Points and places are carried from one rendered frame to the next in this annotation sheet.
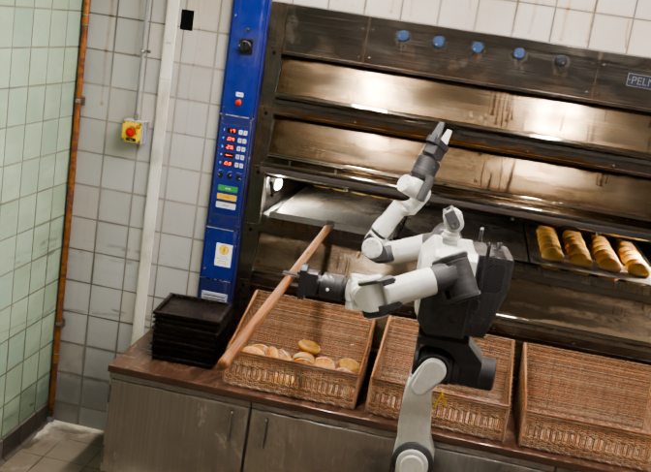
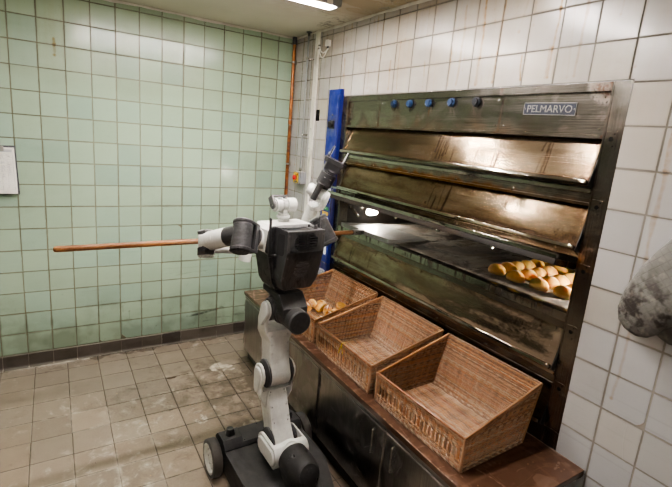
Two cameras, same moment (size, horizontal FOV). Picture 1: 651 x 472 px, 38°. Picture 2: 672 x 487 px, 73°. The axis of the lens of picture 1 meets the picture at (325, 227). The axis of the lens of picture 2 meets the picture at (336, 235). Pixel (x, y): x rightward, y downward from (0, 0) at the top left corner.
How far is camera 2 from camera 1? 2.93 m
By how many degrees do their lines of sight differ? 48
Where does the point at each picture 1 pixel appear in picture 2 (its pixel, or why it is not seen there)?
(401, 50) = (394, 114)
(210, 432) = not seen: hidden behind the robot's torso
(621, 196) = (518, 215)
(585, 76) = (494, 111)
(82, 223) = not seen: hidden behind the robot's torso
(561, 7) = (475, 58)
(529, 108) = (458, 144)
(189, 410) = not seen: hidden behind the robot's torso
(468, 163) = (424, 189)
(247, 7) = (332, 102)
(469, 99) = (425, 142)
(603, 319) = (505, 327)
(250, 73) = (333, 140)
